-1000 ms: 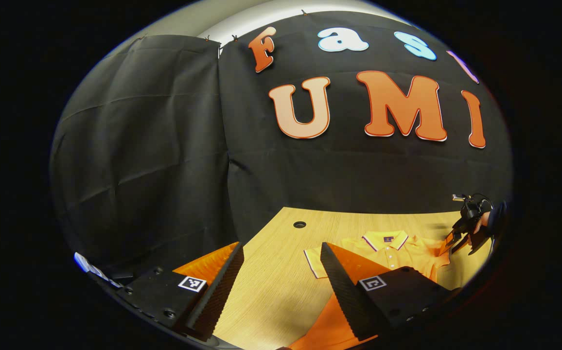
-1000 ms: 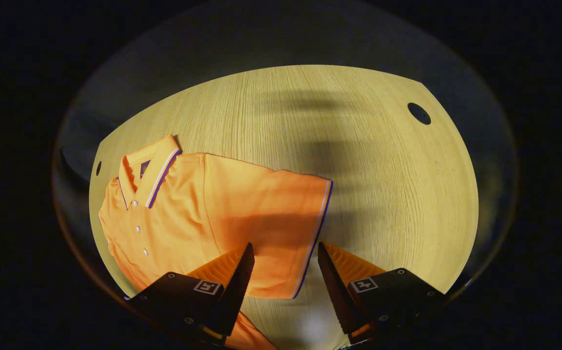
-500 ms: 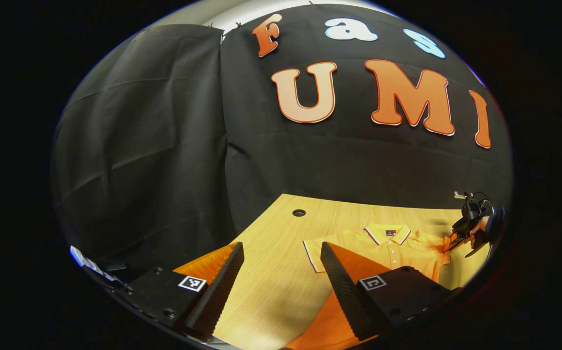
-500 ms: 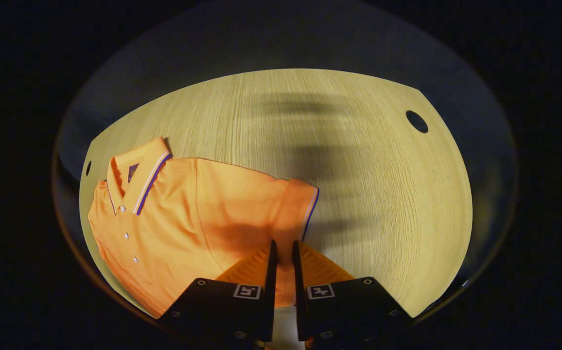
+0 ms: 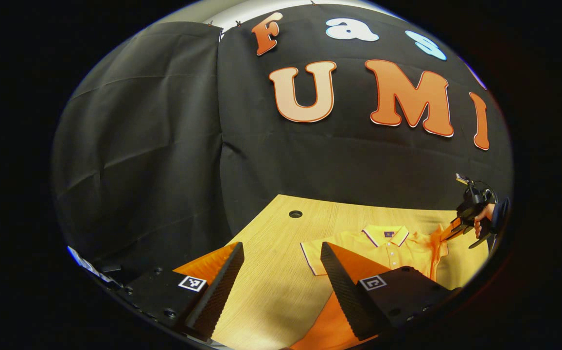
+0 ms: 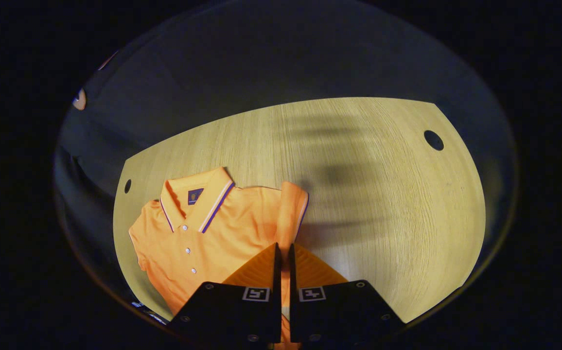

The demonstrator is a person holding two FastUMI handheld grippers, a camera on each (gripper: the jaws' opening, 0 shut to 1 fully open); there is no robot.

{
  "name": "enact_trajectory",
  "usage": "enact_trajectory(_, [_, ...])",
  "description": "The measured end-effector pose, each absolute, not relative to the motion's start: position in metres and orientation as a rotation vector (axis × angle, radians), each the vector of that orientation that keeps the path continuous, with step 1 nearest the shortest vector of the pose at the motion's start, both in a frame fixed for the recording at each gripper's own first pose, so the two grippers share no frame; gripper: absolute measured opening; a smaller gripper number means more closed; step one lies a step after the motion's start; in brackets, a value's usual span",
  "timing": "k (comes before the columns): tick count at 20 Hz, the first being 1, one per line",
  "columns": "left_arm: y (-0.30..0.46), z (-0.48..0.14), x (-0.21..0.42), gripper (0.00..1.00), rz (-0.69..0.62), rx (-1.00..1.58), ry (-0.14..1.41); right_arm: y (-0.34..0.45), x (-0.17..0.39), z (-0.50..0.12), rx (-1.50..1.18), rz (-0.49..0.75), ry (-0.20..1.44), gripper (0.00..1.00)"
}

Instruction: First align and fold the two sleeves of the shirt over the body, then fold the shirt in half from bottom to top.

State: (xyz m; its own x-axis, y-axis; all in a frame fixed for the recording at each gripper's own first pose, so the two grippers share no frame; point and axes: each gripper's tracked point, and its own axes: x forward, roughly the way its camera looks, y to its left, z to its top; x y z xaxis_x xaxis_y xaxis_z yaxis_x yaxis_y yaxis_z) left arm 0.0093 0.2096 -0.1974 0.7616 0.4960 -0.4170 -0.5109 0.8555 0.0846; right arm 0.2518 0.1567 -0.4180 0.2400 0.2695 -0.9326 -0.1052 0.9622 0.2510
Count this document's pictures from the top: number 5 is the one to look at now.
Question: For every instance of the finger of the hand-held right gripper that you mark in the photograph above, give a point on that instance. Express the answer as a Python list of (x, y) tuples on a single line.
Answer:
[(453, 229)]

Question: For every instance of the orange T-shirt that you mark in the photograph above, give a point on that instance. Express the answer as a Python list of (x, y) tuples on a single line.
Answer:
[(397, 253)]

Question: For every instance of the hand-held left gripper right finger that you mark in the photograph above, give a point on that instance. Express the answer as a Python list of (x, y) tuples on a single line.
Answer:
[(346, 296)]

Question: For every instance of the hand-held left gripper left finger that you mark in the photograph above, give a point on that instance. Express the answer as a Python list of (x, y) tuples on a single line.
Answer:
[(218, 296)]

